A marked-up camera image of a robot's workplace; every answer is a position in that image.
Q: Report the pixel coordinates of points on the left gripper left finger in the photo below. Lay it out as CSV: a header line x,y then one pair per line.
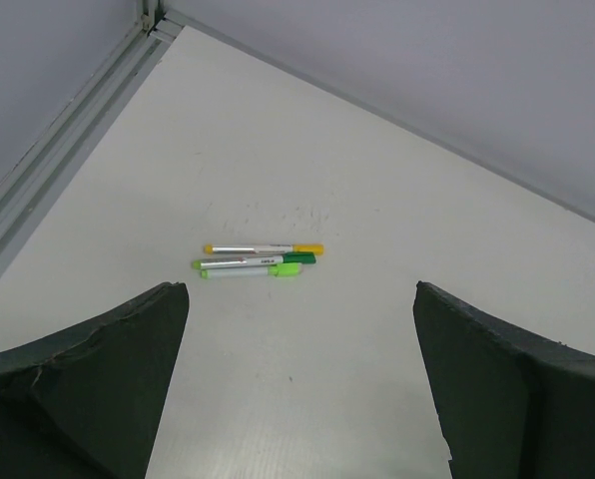
x,y
87,401

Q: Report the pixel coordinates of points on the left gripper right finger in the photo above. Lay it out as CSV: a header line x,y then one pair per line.
x,y
510,403

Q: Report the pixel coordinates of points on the yellow capped pen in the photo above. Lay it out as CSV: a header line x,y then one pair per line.
x,y
315,248

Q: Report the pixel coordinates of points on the green capped pen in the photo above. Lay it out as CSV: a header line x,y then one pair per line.
x,y
254,260

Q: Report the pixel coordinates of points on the left side rail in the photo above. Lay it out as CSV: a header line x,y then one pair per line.
x,y
33,186

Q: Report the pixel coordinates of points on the left frame post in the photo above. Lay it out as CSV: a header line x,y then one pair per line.
x,y
149,13

